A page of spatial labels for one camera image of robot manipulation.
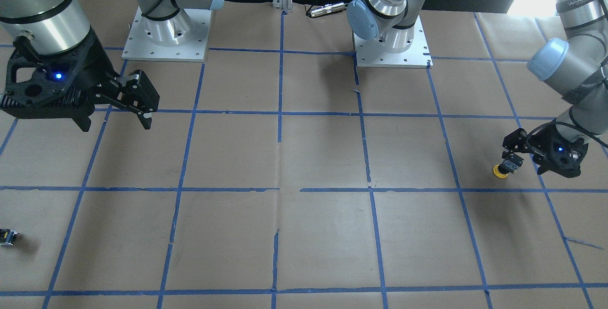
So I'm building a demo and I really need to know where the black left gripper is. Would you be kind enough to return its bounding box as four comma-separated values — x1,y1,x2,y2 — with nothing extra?
502,123,589,178

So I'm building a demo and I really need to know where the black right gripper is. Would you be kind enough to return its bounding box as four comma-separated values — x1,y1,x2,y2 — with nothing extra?
1,31,160,132

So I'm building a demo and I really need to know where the yellow push button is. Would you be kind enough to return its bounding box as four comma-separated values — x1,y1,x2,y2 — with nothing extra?
492,153,524,179

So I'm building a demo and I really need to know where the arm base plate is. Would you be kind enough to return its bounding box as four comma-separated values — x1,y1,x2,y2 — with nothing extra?
122,8,214,62
352,17,433,68

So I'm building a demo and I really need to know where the silver cable connector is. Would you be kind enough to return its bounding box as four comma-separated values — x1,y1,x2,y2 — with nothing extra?
305,2,348,19

